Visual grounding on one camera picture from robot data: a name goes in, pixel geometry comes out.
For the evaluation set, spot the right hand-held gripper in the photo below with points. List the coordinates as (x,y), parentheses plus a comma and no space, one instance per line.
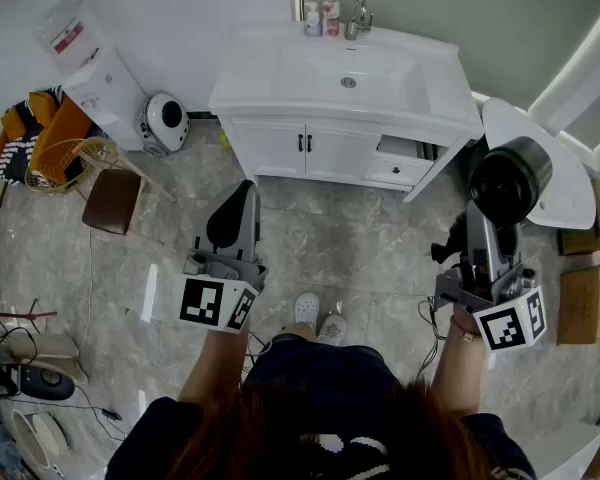
(510,325)

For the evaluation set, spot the large cardboard box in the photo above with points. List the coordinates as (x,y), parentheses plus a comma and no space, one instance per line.
(592,303)

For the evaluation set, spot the white clog shoe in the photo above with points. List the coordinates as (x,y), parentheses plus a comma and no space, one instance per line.
(307,307)
(332,328)

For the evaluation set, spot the white round domed device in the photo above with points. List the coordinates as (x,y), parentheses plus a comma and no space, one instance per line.
(165,123)

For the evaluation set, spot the black hair dryer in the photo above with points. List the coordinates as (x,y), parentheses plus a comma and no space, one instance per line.
(510,178)

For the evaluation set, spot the person's right forearm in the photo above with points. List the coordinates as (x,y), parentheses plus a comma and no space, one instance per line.
(457,373)

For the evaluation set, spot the black round floor device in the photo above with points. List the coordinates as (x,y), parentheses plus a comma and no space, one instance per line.
(47,382)

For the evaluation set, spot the clear water jug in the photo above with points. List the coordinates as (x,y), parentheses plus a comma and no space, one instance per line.
(67,30)

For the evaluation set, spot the white sink basin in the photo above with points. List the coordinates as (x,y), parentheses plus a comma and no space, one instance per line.
(330,68)

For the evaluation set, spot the white round floor appliance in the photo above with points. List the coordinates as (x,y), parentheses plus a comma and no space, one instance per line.
(37,438)

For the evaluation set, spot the chrome faucet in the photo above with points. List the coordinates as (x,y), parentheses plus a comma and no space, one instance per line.
(356,18)

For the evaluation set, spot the pink and white bottle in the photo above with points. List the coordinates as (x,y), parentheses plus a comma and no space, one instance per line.
(331,18)

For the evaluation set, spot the chrome sink drain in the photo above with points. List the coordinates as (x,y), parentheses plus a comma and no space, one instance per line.
(348,82)

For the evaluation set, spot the person's left forearm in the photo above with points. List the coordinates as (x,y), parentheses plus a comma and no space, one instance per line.
(215,363)

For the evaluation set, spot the orange cloth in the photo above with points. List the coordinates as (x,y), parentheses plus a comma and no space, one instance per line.
(62,128)

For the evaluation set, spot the white water dispenser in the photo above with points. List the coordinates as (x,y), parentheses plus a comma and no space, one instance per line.
(107,98)

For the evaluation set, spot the person's dark shirt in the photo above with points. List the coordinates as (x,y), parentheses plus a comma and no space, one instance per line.
(320,383)

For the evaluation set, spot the brown cushioned stool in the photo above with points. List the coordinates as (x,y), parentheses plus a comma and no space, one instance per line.
(112,200)

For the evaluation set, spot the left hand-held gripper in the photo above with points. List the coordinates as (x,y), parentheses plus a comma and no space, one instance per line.
(202,300)

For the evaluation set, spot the white oval tub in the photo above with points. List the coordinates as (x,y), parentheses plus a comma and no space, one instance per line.
(570,188)

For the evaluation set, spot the white vanity cabinet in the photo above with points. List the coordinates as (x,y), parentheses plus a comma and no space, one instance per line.
(280,148)

